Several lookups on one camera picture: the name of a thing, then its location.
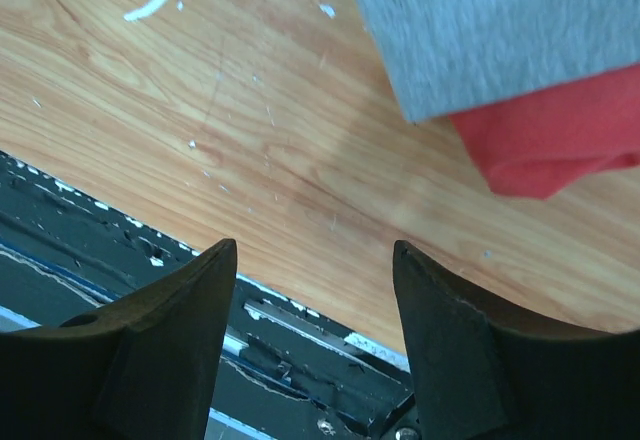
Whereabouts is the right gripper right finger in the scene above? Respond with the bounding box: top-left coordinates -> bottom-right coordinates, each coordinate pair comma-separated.
393,240 -> 639,439

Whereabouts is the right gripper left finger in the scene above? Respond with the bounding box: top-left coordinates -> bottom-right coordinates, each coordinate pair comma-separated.
1,239 -> 237,439

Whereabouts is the red and grey cloth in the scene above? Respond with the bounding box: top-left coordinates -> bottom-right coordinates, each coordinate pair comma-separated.
356,0 -> 639,199

